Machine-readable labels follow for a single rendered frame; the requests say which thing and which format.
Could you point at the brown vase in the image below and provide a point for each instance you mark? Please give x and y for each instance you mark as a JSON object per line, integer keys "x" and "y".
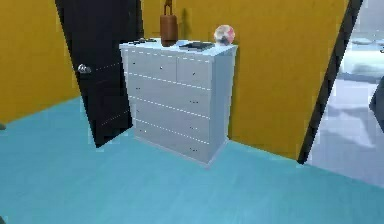
{"x": 168, "y": 28}

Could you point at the white chest of drawers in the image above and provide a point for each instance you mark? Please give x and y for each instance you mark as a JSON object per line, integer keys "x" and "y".
{"x": 173, "y": 100}

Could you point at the dark grey flat book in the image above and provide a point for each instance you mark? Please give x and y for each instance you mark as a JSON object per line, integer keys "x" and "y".
{"x": 196, "y": 45}

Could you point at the pink white ball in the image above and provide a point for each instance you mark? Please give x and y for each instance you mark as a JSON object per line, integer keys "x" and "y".
{"x": 224, "y": 34}

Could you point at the black remote control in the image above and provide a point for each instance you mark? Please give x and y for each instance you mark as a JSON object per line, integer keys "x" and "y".
{"x": 141, "y": 41}

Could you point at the black room door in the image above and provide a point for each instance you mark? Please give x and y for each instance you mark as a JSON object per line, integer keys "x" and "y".
{"x": 96, "y": 66}

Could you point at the silver round door knob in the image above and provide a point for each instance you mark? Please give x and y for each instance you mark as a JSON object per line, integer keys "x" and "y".
{"x": 83, "y": 69}

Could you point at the dark grey furniture piece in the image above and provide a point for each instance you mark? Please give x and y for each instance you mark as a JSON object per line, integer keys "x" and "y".
{"x": 378, "y": 103}

